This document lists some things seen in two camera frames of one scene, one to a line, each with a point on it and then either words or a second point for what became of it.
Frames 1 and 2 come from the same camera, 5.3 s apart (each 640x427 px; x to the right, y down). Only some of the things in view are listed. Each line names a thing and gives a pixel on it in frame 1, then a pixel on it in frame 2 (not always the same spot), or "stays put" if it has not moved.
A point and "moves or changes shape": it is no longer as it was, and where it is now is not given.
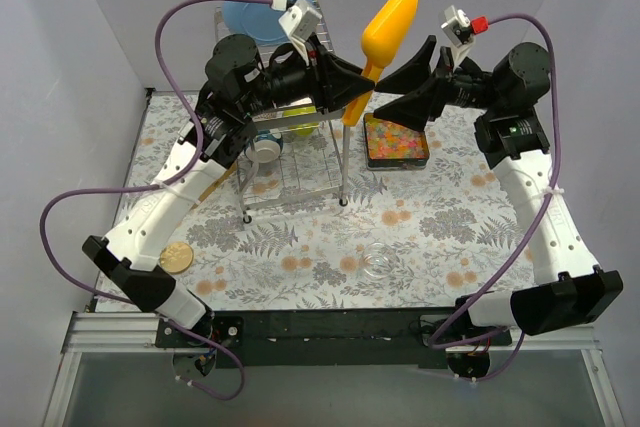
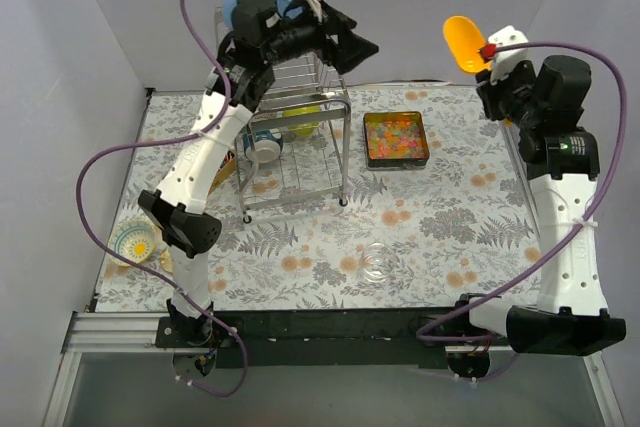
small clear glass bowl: x=377 y=261 stays put
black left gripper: x=319 y=79 → x=333 y=35
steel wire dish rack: x=291 y=161 stays put
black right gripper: x=443 y=81 → x=489 y=95
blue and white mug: x=266 y=146 stays put
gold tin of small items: x=219 y=181 stays put
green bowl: x=301 y=129 stays put
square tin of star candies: x=393 y=146 stays put
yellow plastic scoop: x=385 y=38 moves or changes shape
